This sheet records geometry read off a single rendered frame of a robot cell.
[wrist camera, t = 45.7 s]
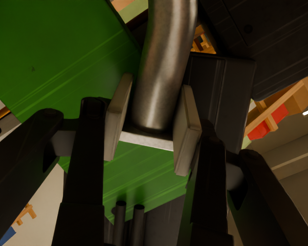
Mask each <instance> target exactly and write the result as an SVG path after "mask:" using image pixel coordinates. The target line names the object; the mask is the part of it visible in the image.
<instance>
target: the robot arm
mask: <svg viewBox="0 0 308 246"><path fill-rule="evenodd" d="M133 80H134V75H133V73H130V72H125V73H124V74H123V76H122V78H121V80H120V83H119V85H118V87H117V89H116V91H115V93H114V96H113V98H112V99H107V98H103V97H85V98H82V100H81V106H80V115H79V118H77V119H64V114H63V113H62V112H61V111H59V110H56V109H52V108H45V109H40V110H38V111H37V112H36V113H34V114H33V115H32V116H31V117H29V118H28V119H27V120H26V121H25V122H23V123H22V124H21V125H20V126H18V127H17V128H16V129H15V130H14V131H12V132H11V133H10V134H9V135H8V136H6V137H5V138H4V139H3V140H2V141H0V240H1V238H2V237H3V236H4V234H5V233H6V232H7V230H8V229H9V228H10V226H11V225H12V224H13V222H14V221H15V220H16V218H17V217H18V216H19V214H20V213H21V211H22V210H23V209H24V207H25V206H26V205H27V203H28V202H29V201H30V199H31V198H32V197H33V195H34V194H35V193H36V191H37V190H38V188H39V187H40V186H41V184H42V183H43V182H44V180H45V179H46V178H47V176H48V175H49V174H50V172H51V171H52V169H53V168H54V167H55V165H56V164H57V163H58V161H59V159H60V157H71V158H70V163H69V168H68V173H67V178H66V184H65V189H64V194H63V199H62V202H61V203H60V206H59V211H58V216H57V221H56V225H55V230H54V234H53V239H52V244H51V246H116V245H112V244H107V243H104V217H105V207H104V205H103V174H104V160H105V161H111V160H113V158H114V155H115V151H116V148H117V144H118V141H119V138H120V134H121V131H122V128H123V124H124V121H125V118H126V114H127V111H128V107H129V101H130V96H131V91H132V85H133ZM172 122H173V123H172V128H173V150H174V172H175V173H176V175H179V176H184V177H185V176H186V175H188V173H189V170H190V168H191V172H190V175H189V178H188V181H187V184H186V187H185V188H186V195H185V200H184V206H183V212H182V217H181V222H180V228H179V234H178V239H177V245H176V246H235V241H234V236H233V235H231V234H228V218H227V204H228V205H229V208H230V210H231V213H232V216H233V219H234V221H235V224H236V227H237V229H238V232H239V235H240V238H241V240H242V243H243V246H308V224H307V222H306V221H305V219H304V217H303V216H302V214H301V213H300V211H299V210H298V208H297V207H296V205H295V204H294V202H293V201H292V199H291V198H290V196H289V195H288V193H287V192H286V190H285V189H284V187H283V186H282V184H281V183H280V181H279V180H278V178H277V177H276V175H275V174H274V172H273V171H272V169H271V168H270V166H269V165H268V163H267V162H266V160H265V159H264V157H263V156H262V155H261V154H259V153H258V152H257V151H254V150H250V149H241V150H240V151H239V154H235V153H233V152H230V151H228V150H226V149H225V143H224V142H223V141H222V140H221V139H219V138H217V135H216V132H215V129H214V126H213V124H212V123H211V122H210V121H209V120H208V119H203V118H199V116H198V111H197V107H196V103H195V99H194V95H193V91H192V88H191V86H189V85H185V84H184V85H183V86H181V88H180V92H179V96H178V100H177V103H176V107H175V111H174V115H173V118H172Z"/></svg>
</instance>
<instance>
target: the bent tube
mask: <svg viewBox="0 0 308 246"><path fill-rule="evenodd" d="M197 17H198V0H148V24H147V30H146V36H145V40H144V45H143V50H142V55H141V60H140V65H139V70H138V75H137V80H136V85H135V90H134V95H133V100H132V106H131V109H129V108H128V111H127V114H126V118H125V121H124V124H123V128H122V131H121V134H120V138H119V141H124V142H129V143H133V144H140V145H145V146H150V147H155V148H160V149H165V150H169V151H174V150H173V128H172V123H173V122H172V118H173V114H174V110H175V107H176V102H177V99H178V95H179V91H180V88H181V84H182V80H183V77H184V73H185V69H186V65H187V62H188V58H189V55H190V51H191V47H192V43H193V39H194V35H195V30H196V25H197Z"/></svg>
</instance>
